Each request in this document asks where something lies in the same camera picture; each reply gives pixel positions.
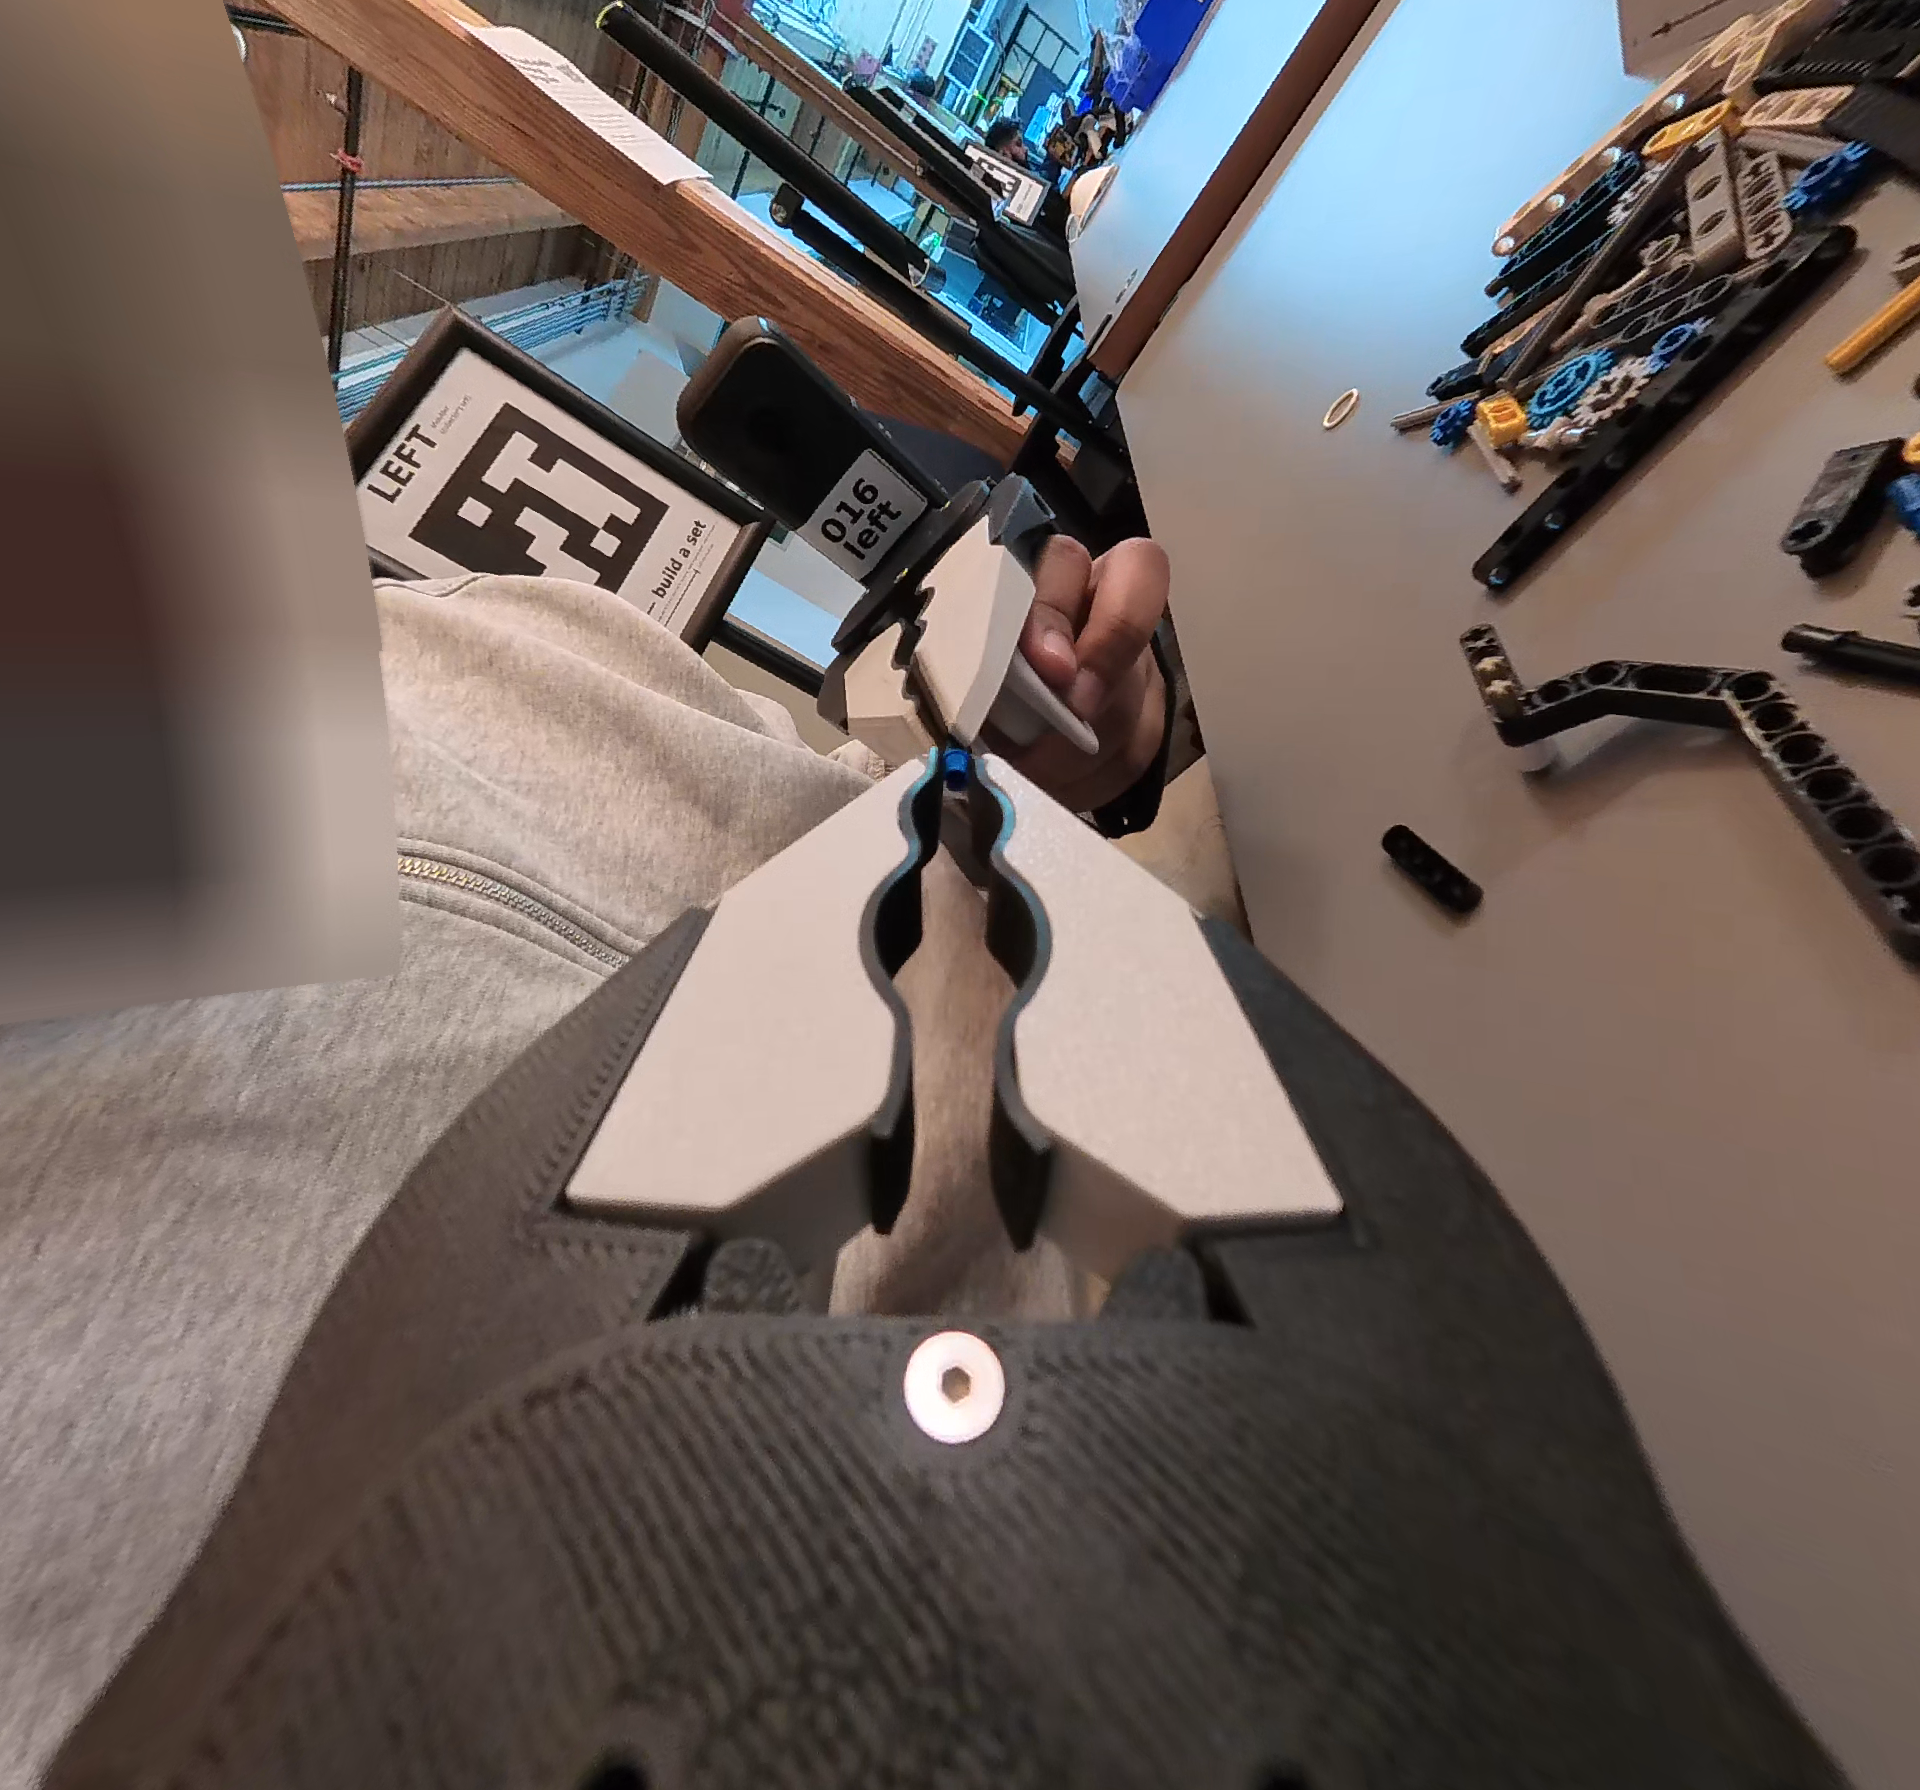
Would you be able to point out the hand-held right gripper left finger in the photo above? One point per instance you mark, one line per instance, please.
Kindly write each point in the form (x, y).
(751, 1054)

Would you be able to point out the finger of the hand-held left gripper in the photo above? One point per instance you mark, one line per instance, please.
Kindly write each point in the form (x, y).
(877, 697)
(972, 635)

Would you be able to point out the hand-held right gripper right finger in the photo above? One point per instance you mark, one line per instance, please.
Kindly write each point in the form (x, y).
(1155, 1070)

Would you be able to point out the short black lego beam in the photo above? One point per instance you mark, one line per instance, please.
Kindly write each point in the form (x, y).
(1430, 869)

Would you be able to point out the black angled lego beam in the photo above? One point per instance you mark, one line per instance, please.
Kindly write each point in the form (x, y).
(1740, 724)

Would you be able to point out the long black lego beam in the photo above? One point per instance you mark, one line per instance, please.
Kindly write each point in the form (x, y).
(1664, 417)

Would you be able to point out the black lego axle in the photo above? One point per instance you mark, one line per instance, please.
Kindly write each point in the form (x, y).
(1852, 650)

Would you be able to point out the pile of lego pieces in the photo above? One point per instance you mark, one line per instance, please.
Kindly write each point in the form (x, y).
(1678, 200)

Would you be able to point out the black lego connector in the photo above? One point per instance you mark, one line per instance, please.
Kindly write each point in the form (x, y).
(1840, 508)

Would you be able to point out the yellow lego axle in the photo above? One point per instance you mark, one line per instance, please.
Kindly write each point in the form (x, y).
(1872, 328)

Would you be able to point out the person's left hand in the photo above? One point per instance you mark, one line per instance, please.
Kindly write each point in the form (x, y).
(1117, 619)

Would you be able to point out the black metal pole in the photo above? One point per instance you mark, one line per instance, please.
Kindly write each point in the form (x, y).
(959, 320)
(766, 141)

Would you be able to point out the wooden beam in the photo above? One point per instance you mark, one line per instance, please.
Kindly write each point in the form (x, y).
(601, 170)

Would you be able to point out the printed paper note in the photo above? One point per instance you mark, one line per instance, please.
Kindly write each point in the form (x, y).
(592, 103)

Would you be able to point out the grey zip sweatshirt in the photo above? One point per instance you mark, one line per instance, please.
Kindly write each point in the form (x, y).
(375, 920)

